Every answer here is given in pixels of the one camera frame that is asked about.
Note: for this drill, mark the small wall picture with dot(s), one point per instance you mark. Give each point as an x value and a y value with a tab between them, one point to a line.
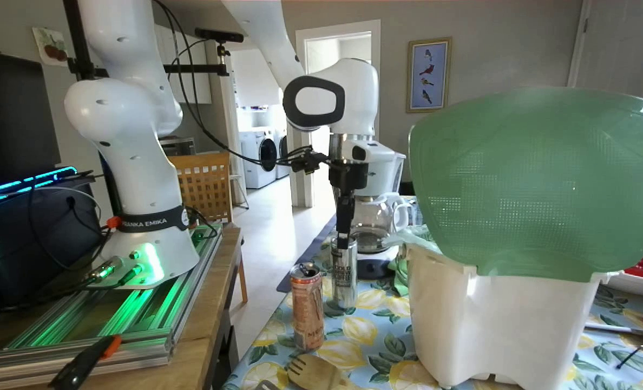
49	45

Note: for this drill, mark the white door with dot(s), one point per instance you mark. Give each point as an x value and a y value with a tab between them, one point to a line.
609	43

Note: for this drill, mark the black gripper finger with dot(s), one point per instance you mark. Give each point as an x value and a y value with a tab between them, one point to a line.
346	228

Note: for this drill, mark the small black utensil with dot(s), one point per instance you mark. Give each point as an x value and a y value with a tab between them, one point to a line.
628	355

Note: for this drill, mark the orange and black hand tool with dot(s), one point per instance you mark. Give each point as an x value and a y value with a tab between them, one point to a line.
83	364

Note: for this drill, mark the white washing machine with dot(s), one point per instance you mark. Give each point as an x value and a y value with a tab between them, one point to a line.
252	136

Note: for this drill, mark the white plastic bin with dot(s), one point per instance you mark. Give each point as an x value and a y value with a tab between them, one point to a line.
494	325

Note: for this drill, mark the wicker laundry basket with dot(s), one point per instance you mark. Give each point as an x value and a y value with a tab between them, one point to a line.
203	185

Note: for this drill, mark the silver soda can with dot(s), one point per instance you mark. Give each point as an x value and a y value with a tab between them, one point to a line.
344	278

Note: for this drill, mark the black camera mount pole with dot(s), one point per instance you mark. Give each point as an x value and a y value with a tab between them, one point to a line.
74	35

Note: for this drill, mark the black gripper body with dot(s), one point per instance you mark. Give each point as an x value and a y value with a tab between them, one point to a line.
349	180

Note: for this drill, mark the lemon print blue tablecloth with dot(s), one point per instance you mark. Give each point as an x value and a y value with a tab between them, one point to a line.
364	332

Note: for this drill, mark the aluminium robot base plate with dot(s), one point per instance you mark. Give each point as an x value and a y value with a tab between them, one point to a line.
118	316

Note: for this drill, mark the black case with blue light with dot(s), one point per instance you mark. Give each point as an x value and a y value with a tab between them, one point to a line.
17	239

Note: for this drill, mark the wooden slotted spatula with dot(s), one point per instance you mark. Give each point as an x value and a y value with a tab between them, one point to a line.
311	373

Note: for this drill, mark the green cloth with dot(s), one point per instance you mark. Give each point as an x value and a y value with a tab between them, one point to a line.
399	278

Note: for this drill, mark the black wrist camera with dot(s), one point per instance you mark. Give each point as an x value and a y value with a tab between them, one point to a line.
308	158

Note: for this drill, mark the black stereo camera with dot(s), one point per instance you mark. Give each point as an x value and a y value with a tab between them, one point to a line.
217	35

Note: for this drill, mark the black monitor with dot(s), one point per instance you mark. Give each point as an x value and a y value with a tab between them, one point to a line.
8	122

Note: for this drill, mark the white drip coffee maker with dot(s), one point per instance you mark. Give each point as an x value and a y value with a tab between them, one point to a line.
385	170

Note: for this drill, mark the framed bird picture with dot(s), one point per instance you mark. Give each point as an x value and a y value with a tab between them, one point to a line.
429	74

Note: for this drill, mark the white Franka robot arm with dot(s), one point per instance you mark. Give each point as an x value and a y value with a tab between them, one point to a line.
132	131

